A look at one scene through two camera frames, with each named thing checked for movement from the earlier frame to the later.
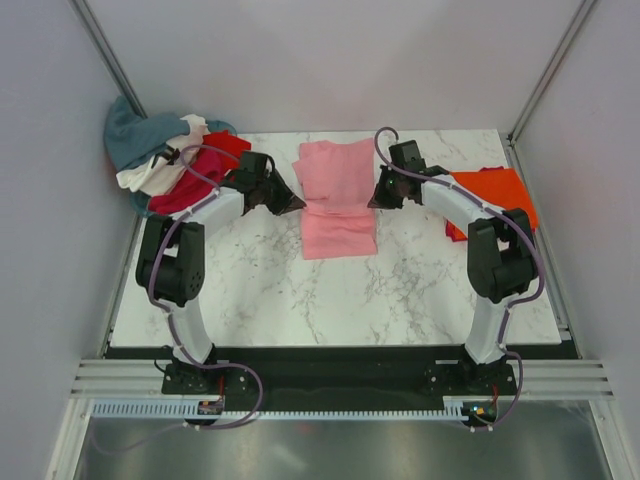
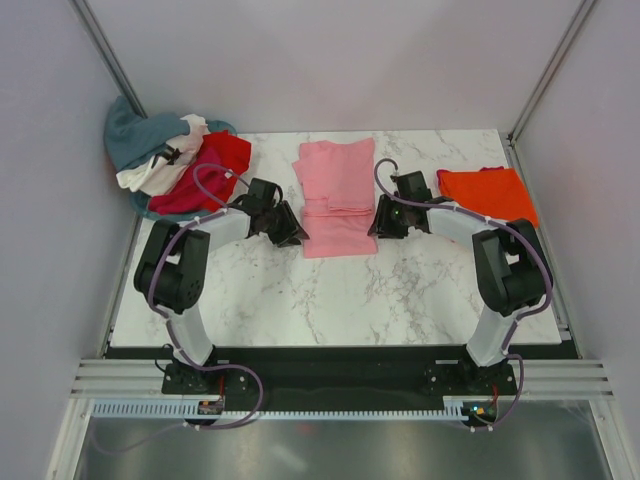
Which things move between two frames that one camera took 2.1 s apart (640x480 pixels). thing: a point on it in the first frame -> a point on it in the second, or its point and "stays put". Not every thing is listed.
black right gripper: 380,199 -> 381,225
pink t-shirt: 338,186 stays put
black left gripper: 287,201 -> 292,229
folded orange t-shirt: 501,189 stays put
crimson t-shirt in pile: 190,189 stays put
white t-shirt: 150,180 stays put
